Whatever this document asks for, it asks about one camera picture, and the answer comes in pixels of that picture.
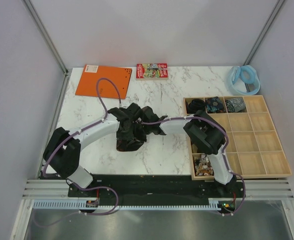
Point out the white cable duct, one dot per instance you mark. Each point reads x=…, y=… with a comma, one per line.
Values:
x=56, y=204

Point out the rolled blue floral tie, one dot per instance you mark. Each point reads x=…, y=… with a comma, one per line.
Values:
x=214, y=105

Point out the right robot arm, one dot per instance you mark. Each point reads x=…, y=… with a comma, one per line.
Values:
x=206, y=134

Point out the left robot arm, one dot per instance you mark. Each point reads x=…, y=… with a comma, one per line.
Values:
x=63, y=150

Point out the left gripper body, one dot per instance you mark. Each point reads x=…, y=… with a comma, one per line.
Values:
x=131, y=127

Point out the orange board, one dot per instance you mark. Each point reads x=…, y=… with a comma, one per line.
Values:
x=105, y=81

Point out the light blue headband device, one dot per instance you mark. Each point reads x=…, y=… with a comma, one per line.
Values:
x=245, y=74

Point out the rolled dark teal tie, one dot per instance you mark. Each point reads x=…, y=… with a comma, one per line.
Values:
x=195, y=105

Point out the red green book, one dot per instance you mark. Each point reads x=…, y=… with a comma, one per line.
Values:
x=152, y=71

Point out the rolled grey paisley tie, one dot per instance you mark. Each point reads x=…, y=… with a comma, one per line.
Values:
x=235, y=105

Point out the black orange floral tie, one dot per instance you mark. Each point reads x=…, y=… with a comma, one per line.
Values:
x=130, y=139

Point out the wooden compartment tray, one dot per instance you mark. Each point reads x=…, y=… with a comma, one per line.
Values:
x=254, y=150

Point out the rolled multicolour patterned tie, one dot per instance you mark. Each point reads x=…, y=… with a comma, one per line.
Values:
x=202, y=166

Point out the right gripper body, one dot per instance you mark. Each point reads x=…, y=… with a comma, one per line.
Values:
x=142, y=131

